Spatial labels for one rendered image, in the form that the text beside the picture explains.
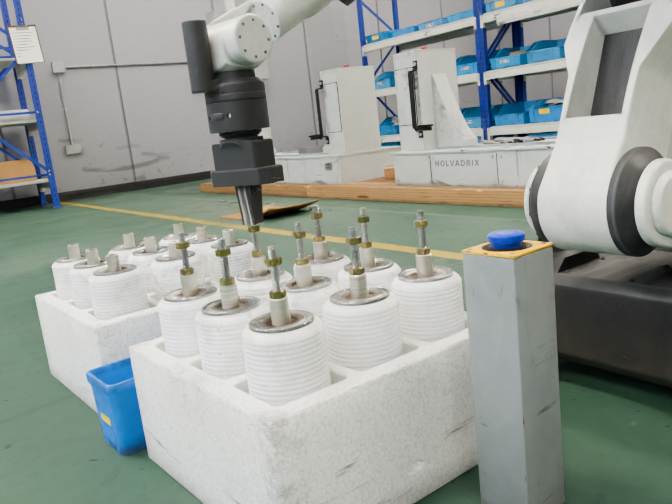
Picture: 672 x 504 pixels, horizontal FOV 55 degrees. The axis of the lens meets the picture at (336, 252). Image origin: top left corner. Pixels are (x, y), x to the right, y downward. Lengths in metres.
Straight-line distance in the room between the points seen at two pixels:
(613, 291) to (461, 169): 2.36
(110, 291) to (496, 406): 0.71
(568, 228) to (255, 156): 0.44
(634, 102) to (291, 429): 0.59
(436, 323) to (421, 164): 2.72
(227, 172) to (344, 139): 3.22
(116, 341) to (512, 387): 0.69
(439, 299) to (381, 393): 0.16
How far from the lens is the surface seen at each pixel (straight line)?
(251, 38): 0.94
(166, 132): 7.47
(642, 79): 0.95
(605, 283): 1.06
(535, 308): 0.73
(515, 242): 0.72
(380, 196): 3.73
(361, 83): 4.29
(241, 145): 0.95
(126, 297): 1.20
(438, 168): 3.47
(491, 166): 3.22
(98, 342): 1.17
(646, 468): 0.95
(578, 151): 0.93
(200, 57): 0.94
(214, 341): 0.82
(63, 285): 1.43
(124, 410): 1.07
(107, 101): 7.29
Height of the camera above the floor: 0.47
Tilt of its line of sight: 11 degrees down
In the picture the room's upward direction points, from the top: 7 degrees counter-clockwise
